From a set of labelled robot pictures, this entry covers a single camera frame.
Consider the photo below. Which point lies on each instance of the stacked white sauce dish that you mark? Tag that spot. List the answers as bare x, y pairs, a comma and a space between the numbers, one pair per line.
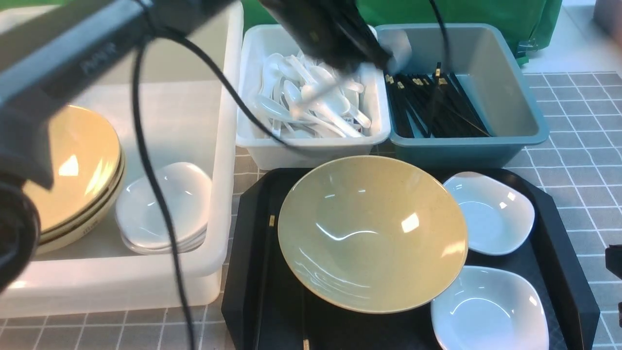
187, 191

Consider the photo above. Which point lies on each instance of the small white plastic bin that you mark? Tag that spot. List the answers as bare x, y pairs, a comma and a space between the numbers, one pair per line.
260, 42

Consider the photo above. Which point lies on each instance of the white soup spoon in bin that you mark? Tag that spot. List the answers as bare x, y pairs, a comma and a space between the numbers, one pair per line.
333, 106

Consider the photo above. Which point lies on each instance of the blue-grey plastic bin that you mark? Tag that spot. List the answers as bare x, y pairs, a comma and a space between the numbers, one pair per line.
499, 92

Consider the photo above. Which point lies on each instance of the black plastic serving tray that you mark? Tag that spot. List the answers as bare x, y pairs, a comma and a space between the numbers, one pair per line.
547, 261

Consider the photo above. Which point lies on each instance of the stacked yellow-green bowl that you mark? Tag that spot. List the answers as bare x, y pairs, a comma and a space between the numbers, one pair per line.
89, 166

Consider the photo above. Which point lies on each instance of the black chopsticks in bin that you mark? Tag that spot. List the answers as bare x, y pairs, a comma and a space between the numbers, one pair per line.
432, 105

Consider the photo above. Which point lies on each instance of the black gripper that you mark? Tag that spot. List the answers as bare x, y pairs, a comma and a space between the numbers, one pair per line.
335, 32

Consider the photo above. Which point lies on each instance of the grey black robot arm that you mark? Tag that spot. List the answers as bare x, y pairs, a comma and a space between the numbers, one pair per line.
51, 59

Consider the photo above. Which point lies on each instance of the white square sauce dish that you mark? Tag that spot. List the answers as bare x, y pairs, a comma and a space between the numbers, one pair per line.
499, 219
489, 309

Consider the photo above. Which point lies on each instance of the yellow-green noodle bowl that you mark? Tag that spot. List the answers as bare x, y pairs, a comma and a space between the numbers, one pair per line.
372, 234

